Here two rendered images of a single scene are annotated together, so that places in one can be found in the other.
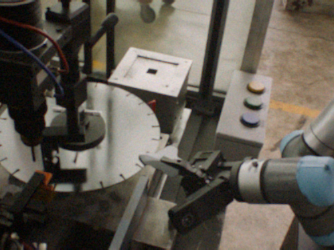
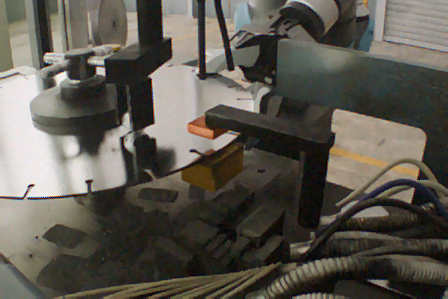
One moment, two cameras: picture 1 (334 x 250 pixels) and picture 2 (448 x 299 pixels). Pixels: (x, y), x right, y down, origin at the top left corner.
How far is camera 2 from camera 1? 0.75 m
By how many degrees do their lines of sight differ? 57
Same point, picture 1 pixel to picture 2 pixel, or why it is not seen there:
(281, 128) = not seen: hidden behind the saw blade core
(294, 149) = (264, 7)
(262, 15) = not seen: outside the picture
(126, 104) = not seen: hidden behind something
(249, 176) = not seen: outside the picture
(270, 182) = not seen: outside the picture
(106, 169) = (210, 93)
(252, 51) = (77, 24)
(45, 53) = not seen: outside the picture
